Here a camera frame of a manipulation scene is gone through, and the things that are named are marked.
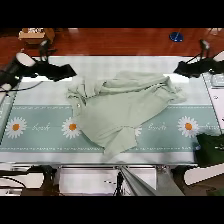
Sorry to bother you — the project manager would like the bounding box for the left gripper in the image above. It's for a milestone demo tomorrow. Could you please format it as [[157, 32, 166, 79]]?
[[43, 62, 79, 83]]

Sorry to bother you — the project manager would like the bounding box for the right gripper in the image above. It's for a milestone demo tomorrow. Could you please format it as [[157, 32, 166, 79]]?
[[172, 59, 205, 80]]

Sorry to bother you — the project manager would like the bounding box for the pale green shirt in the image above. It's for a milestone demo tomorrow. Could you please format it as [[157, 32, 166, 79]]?
[[65, 70, 188, 158]]

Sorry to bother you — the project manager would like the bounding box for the blue round object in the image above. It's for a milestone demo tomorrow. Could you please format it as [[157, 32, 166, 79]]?
[[168, 31, 185, 44]]

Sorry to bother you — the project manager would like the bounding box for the cardboard box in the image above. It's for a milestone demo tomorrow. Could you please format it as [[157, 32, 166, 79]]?
[[17, 27, 56, 46]]

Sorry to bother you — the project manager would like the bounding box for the dark green garment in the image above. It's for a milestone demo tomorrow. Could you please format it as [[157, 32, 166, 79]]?
[[195, 132, 224, 168]]

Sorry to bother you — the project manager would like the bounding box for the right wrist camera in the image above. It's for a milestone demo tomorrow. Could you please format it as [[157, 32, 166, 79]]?
[[190, 38, 212, 65]]

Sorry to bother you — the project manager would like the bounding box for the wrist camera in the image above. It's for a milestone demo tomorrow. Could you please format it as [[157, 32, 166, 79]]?
[[38, 39, 57, 64], [190, 38, 212, 65]]

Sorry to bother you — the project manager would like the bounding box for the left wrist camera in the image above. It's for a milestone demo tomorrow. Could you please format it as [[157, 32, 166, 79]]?
[[38, 39, 57, 64]]

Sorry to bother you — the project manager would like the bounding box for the black cable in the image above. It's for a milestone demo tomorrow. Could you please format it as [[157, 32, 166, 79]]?
[[0, 80, 45, 101]]

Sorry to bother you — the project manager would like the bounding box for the silver frame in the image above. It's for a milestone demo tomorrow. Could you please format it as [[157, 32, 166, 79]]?
[[0, 162, 224, 197]]

